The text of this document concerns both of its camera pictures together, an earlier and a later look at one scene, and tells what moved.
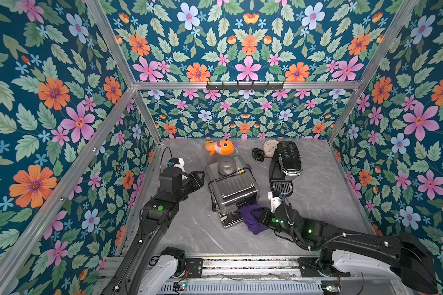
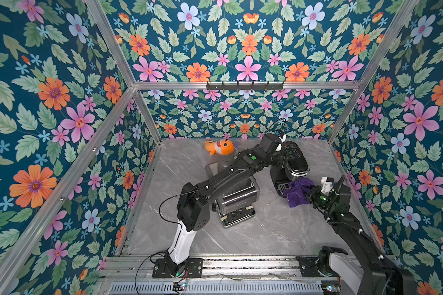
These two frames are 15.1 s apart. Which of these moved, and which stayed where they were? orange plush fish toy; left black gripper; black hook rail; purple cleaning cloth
Moved: left black gripper; purple cleaning cloth
Stayed: orange plush fish toy; black hook rail
